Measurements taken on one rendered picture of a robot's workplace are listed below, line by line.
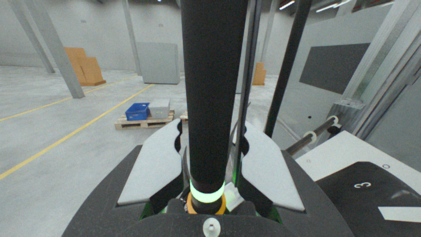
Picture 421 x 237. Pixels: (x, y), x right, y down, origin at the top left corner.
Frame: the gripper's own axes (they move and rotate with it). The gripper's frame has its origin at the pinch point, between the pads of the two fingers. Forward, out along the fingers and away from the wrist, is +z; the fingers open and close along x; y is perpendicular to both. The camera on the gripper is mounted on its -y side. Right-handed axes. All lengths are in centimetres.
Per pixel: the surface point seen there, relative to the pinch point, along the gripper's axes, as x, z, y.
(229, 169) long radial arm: 8.9, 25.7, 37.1
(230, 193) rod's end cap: 3.0, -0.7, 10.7
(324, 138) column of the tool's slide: 55, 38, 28
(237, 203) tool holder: 3.8, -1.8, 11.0
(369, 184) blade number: 21.2, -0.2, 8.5
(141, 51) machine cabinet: -344, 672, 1
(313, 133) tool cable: 24.4, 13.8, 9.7
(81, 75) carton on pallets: -600, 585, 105
